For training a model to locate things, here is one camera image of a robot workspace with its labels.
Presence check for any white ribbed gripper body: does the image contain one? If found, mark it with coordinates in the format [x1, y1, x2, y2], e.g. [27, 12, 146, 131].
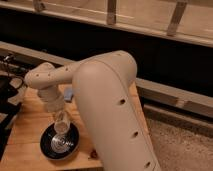
[37, 86, 65, 112]

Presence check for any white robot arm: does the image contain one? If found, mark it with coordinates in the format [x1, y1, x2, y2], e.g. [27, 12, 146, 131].
[25, 51, 162, 171]

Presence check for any black ceramic bowl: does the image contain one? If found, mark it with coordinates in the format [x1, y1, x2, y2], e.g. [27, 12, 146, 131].
[40, 123, 80, 160]

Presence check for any blue sponge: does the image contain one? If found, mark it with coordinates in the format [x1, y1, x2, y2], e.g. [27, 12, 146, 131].
[64, 87, 73, 102]

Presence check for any small red object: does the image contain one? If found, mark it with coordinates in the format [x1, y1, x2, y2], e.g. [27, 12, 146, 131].
[90, 150, 98, 159]

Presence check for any black equipment with cables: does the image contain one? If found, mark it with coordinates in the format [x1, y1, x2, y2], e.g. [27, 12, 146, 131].
[0, 55, 26, 160]

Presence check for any wooden shelf rail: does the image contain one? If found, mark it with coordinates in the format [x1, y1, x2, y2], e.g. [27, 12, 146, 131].
[0, 0, 213, 48]

